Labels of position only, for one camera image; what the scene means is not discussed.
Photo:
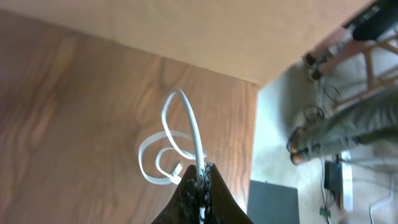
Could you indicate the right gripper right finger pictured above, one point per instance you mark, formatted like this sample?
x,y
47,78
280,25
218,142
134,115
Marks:
x,y
220,206

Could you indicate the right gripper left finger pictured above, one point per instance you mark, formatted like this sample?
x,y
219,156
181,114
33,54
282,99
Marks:
x,y
183,207

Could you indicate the dark grey floor mat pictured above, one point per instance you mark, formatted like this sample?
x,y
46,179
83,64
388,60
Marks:
x,y
272,204

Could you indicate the black box on floor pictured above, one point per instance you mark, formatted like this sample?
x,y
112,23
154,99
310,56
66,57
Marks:
x,y
333,180

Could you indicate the white power strip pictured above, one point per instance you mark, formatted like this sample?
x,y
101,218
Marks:
x,y
347,182

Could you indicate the person in grey trousers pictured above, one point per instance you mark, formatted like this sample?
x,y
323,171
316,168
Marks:
x,y
370,120

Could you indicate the wooden chair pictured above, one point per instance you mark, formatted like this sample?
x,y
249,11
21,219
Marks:
x,y
359,35

